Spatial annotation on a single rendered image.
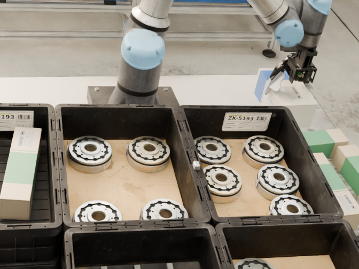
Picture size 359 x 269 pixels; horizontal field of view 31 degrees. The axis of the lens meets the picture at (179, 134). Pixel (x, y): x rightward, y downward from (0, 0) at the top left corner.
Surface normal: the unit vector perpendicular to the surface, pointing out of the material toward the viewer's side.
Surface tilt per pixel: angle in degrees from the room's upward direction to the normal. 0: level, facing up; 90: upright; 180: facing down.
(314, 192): 90
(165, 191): 0
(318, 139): 0
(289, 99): 0
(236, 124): 90
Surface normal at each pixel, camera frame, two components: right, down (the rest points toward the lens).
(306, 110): 0.26, 0.63
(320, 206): -0.97, 0.00
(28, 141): 0.15, -0.77
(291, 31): 0.01, 0.58
